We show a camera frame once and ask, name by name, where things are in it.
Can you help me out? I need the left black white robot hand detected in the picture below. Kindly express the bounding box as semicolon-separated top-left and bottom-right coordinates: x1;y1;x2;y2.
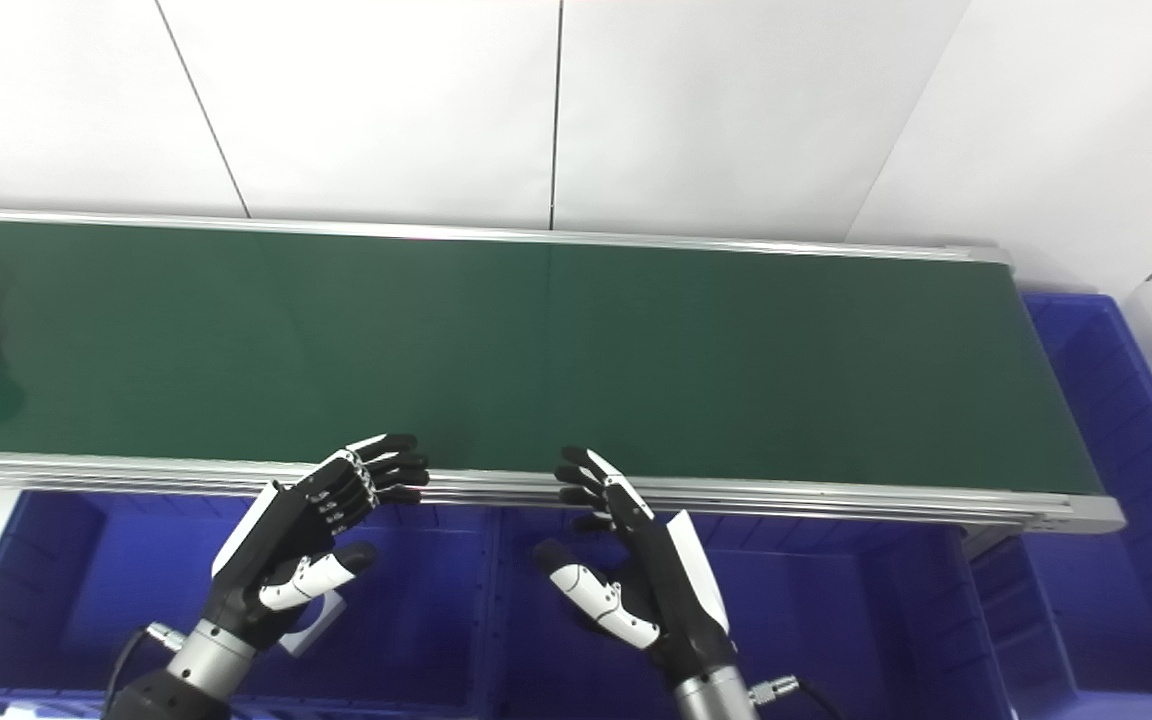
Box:
204;433;431;651

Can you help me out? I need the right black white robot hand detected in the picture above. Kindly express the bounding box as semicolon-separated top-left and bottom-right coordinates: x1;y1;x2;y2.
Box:
533;446;740;686

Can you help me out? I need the green conveyor belt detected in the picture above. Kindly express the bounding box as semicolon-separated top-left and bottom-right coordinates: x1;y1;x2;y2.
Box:
0;218;1105;496
0;207;1127;536

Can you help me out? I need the blue plastic bin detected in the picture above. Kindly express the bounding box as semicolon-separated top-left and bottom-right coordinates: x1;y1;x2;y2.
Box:
491;505;1017;720
971;292;1152;720
0;490;497;720

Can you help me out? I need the grey plate with round hole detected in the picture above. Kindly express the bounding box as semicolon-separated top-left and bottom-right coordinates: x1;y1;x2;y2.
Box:
276;590;347;656

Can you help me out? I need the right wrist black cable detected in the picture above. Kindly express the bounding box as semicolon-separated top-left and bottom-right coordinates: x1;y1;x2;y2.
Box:
748;675;842;720

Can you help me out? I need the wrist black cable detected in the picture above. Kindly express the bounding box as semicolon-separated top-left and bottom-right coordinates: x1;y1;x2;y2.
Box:
748;675;842;720
104;622;187;706

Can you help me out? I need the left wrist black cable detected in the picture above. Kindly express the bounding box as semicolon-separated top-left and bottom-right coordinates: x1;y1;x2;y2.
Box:
104;622;187;706

